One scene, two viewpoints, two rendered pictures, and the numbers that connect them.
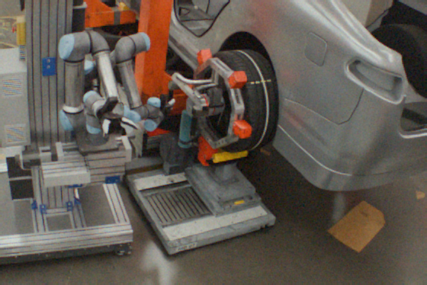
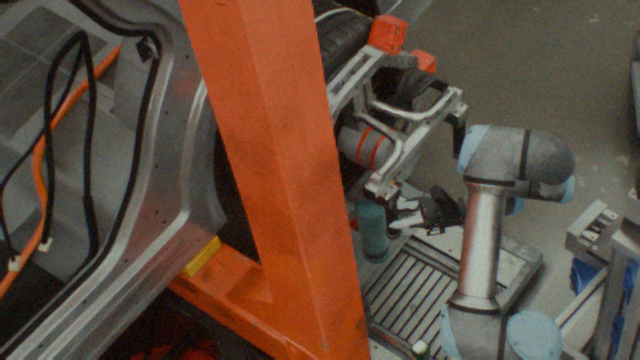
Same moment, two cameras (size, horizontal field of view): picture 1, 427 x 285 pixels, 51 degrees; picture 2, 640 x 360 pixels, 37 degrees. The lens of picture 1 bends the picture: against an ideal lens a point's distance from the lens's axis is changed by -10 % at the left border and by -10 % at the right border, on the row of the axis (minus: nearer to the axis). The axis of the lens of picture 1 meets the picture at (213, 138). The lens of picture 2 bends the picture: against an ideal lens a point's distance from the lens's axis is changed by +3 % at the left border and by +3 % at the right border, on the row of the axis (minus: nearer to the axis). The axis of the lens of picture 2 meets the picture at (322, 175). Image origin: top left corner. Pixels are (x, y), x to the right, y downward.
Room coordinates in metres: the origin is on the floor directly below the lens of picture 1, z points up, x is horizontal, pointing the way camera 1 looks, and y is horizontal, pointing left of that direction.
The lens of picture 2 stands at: (3.19, 1.75, 2.97)
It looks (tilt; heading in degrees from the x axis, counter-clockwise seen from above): 52 degrees down; 260
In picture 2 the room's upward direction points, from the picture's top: 11 degrees counter-clockwise
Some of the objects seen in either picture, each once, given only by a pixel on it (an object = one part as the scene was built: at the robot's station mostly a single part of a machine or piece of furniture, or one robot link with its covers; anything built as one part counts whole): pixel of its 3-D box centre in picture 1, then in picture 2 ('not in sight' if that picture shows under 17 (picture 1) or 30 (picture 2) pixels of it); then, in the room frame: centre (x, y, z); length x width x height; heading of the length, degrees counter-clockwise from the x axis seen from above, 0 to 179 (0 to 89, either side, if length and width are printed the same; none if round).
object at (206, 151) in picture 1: (213, 150); not in sight; (2.77, -0.01, 0.48); 0.16 x 0.12 x 0.17; 124
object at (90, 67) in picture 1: (84, 72); (530, 344); (2.64, 0.86, 0.98); 0.13 x 0.12 x 0.14; 147
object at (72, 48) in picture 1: (73, 83); not in sight; (2.10, 0.75, 1.19); 0.15 x 0.12 x 0.55; 131
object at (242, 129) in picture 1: (242, 129); (418, 69); (2.49, -0.15, 0.85); 0.09 x 0.08 x 0.07; 34
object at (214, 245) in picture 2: not in sight; (188, 246); (3.32, 0.09, 0.71); 0.14 x 0.14 x 0.05; 34
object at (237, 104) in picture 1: (215, 104); (359, 137); (2.75, 0.03, 0.85); 0.54 x 0.07 x 0.54; 34
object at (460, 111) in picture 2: (200, 110); (450, 110); (2.49, 0.10, 0.93); 0.09 x 0.05 x 0.05; 124
